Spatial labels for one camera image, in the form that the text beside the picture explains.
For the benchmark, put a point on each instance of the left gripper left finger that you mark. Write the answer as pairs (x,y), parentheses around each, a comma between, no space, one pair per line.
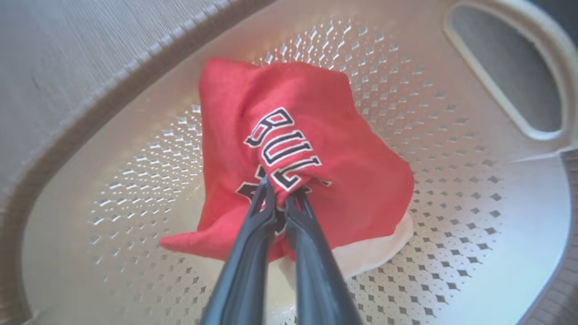
(246,262)

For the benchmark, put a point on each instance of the red Bulls basketball jersey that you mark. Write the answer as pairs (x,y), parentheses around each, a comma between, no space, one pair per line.
(316,117)

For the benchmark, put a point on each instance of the white garment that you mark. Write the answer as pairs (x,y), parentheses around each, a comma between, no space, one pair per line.
(375,250)

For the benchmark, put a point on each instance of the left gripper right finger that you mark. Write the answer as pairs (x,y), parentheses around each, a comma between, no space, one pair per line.
(316,280)

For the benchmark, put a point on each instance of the white plastic laundry basket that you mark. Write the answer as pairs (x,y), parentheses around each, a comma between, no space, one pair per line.
(451,203)

